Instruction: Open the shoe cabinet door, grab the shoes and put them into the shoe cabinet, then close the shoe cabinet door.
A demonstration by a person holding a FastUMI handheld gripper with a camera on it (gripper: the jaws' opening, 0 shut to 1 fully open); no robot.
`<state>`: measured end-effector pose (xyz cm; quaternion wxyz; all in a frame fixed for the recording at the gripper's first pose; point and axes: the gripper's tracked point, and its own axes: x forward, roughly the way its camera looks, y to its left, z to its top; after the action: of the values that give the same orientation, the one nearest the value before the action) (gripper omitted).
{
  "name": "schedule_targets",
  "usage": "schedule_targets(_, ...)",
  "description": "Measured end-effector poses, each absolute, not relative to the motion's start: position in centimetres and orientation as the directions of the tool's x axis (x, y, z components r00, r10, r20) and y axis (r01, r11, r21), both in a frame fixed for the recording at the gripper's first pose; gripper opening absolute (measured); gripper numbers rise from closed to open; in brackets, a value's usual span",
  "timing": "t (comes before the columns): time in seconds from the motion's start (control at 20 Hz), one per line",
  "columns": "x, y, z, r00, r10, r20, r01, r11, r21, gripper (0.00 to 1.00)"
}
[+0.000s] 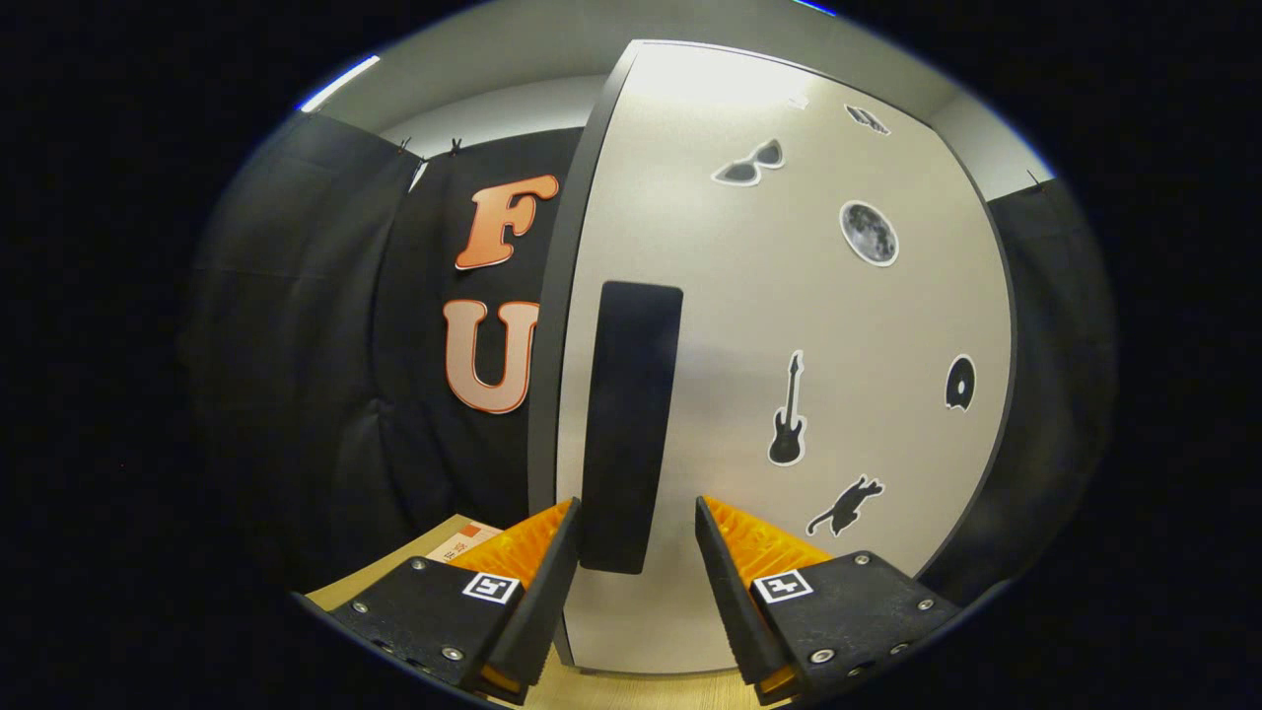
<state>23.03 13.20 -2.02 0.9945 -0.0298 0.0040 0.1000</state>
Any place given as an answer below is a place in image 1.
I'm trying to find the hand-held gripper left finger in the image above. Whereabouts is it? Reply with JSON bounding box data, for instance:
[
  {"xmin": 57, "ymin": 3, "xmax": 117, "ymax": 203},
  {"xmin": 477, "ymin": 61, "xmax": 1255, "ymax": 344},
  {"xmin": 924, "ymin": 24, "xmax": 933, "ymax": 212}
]
[{"xmin": 330, "ymin": 497, "xmax": 583, "ymax": 706}]

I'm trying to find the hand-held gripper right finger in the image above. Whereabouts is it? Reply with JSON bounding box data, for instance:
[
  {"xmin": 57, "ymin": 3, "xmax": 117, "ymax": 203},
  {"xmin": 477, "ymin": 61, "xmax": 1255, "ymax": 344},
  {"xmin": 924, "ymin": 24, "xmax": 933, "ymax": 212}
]
[{"xmin": 695, "ymin": 495, "xmax": 962, "ymax": 706}]

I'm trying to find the black door handle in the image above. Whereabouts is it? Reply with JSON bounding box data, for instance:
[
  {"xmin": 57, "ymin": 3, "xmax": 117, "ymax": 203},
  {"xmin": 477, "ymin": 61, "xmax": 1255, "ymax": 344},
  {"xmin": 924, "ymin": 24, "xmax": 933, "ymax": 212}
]
[{"xmin": 578, "ymin": 281, "xmax": 684, "ymax": 575}]

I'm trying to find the dark grey shoe cabinet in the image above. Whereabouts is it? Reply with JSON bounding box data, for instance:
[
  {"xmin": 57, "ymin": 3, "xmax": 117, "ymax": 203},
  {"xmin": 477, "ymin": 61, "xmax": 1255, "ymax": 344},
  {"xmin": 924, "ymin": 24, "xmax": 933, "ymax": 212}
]
[{"xmin": 527, "ymin": 39, "xmax": 1018, "ymax": 681}]

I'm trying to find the cream and orange cover book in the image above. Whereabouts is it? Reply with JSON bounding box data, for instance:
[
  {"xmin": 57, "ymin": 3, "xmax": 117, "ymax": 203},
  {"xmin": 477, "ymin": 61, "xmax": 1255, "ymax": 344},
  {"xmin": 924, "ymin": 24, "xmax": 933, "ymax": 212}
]
[{"xmin": 426, "ymin": 520, "xmax": 504, "ymax": 565}]

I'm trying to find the black backdrop cloth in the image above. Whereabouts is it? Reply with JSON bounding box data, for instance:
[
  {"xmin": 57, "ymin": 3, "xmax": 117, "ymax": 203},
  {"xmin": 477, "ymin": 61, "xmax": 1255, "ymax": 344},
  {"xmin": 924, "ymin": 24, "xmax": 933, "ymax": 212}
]
[{"xmin": 182, "ymin": 113, "xmax": 1115, "ymax": 612}]

